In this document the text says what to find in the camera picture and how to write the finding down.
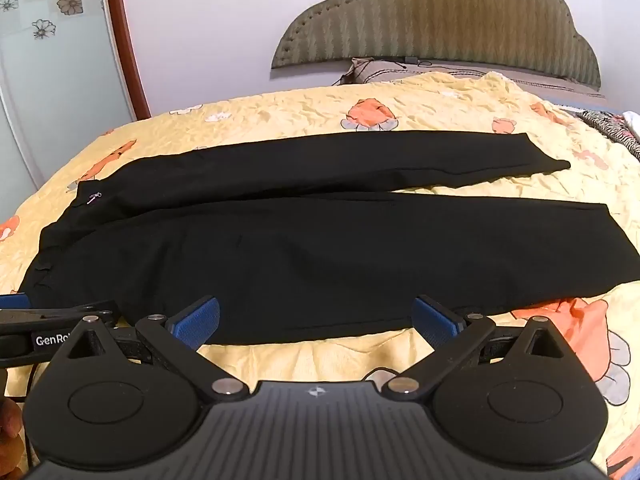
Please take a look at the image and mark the olive padded headboard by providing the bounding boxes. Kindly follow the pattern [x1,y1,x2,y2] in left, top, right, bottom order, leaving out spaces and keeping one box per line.
[271,0,602,92]

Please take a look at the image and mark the black pants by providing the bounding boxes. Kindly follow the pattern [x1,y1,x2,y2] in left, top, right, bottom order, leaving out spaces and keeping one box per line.
[17,130,640,347]

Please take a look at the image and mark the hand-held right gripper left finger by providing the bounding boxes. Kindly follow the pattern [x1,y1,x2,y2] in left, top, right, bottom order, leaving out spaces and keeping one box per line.
[57,296,251,402]

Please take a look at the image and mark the person's left hand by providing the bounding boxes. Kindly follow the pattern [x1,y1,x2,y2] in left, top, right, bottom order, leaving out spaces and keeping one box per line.
[0,396,25,461]

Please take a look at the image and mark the yellow printed bedsheet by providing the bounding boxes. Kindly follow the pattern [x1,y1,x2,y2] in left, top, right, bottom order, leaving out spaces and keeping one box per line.
[0,70,640,480]

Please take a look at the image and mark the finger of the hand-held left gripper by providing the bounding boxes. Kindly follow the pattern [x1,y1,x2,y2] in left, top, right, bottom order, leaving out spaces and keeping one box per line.
[0,294,121,333]

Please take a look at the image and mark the striped cloth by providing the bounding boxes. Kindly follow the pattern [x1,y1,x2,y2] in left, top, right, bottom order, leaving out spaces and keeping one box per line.
[574,109,640,162]

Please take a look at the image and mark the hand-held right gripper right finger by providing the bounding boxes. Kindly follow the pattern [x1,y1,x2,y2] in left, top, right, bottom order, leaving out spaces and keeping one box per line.
[382,294,576,402]

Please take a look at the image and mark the flower print wardrobe door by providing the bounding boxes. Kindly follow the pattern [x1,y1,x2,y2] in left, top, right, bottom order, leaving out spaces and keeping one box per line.
[0,0,137,223]

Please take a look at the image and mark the beige pillow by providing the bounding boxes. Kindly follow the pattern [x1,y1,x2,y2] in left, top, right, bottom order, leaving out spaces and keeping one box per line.
[349,57,607,100]

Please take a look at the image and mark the brown wooden door frame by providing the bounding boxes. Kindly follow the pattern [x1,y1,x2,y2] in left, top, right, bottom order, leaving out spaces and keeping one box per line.
[102,0,152,122]

